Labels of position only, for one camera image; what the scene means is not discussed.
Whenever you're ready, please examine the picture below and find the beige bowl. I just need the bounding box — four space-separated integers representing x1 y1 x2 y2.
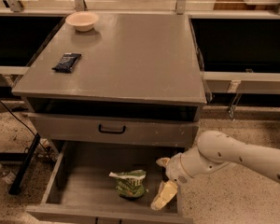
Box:
65 11 99 32

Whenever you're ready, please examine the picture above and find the grey railing frame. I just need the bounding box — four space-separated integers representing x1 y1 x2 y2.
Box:
0 0 280 105

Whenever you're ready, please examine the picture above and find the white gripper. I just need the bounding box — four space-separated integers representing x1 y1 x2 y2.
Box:
150 153 189 211

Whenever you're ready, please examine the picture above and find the black metal stand leg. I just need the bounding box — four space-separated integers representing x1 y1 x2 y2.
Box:
8 133 40 195

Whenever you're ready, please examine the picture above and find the black drawer handle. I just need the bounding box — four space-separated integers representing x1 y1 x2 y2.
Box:
98 124 126 134

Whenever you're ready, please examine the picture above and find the green jalapeno chip bag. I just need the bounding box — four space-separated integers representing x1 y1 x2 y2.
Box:
109 170 148 199

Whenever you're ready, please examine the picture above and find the dark blue snack packet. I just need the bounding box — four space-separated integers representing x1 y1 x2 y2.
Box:
52 53 81 73

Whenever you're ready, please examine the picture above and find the open grey middle drawer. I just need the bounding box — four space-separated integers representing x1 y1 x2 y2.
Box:
27 142 193 224

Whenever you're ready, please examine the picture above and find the black cable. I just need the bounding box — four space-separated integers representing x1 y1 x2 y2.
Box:
0 97 54 161

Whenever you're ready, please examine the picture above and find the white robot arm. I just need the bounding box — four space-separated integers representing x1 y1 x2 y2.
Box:
150 131 280 211

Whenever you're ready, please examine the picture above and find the grey drawer cabinet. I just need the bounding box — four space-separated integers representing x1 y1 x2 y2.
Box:
11 12 208 224

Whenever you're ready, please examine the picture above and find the closed grey top drawer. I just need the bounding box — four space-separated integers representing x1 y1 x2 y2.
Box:
28 113 198 147

